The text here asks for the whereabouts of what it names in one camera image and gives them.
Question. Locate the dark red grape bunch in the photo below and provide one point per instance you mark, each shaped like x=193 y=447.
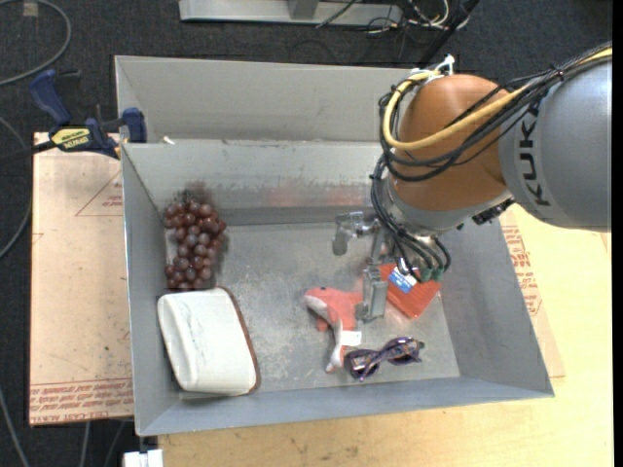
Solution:
x=194 y=241

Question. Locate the orange and white toy fish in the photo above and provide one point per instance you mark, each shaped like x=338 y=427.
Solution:
x=333 y=309

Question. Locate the purple sunglasses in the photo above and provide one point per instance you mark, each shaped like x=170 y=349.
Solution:
x=384 y=355

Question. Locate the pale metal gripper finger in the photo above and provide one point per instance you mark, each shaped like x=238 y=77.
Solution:
x=357 y=225
x=374 y=295

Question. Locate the grey metal bin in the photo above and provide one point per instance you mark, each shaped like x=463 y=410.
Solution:
x=287 y=270

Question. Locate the red flat wedge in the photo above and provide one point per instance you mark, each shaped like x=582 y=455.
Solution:
x=416 y=299

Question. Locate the white toy bread, brown crust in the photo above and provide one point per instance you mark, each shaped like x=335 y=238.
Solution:
x=207 y=341

